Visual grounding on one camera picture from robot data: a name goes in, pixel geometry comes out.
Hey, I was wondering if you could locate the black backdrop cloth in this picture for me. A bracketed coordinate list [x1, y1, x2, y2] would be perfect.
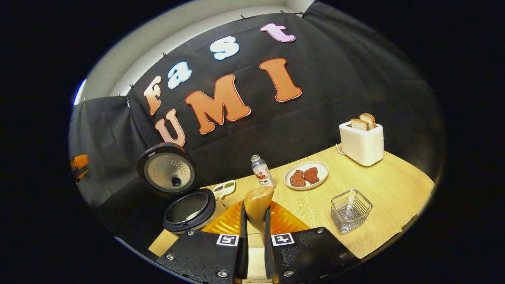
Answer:
[69, 2, 444, 245]

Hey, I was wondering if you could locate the wooden spoon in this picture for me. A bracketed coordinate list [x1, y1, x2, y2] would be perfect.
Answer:
[244, 186, 275, 284]

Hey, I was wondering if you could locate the white divided grain dish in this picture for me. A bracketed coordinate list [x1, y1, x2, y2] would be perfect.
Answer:
[212, 180, 236, 199]

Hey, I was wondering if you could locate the ceiling light strip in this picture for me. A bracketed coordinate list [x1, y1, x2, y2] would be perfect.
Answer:
[73, 79, 87, 106]

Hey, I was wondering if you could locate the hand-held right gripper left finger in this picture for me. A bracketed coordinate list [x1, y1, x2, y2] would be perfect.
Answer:
[156, 199, 248, 284]

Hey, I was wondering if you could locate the white round plate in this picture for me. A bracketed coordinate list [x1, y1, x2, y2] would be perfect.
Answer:
[284, 161, 329, 191]

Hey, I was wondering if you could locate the red-brown meat piece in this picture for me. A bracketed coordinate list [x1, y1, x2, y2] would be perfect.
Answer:
[303, 167, 320, 185]
[290, 170, 307, 187]

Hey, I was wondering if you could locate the clear bottle red label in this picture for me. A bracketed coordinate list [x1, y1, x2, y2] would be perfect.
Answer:
[251, 154, 277, 189]

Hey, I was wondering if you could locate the dark grey rice cooker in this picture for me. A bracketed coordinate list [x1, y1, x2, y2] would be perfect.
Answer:
[136, 142, 227, 237]

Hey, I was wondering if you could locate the wire mesh chopstick holder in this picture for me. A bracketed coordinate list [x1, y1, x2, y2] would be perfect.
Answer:
[331, 189, 373, 235]

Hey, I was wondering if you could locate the white toaster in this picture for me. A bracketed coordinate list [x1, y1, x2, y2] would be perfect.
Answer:
[339, 120, 384, 166]

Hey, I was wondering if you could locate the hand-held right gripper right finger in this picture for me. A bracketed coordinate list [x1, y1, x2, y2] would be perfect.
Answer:
[264, 201, 361, 284]

